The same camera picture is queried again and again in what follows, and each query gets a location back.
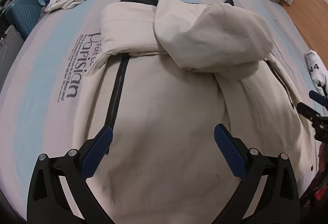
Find striped bed sheet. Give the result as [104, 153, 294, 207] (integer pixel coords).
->
[1, 0, 319, 220]

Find white and black printed shirt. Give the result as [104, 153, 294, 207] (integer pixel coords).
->
[305, 50, 328, 97]

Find cream and black hooded jacket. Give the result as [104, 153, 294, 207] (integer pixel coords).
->
[73, 0, 316, 223]

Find teal ribbed suitcase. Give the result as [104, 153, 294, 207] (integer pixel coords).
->
[5, 0, 42, 40]

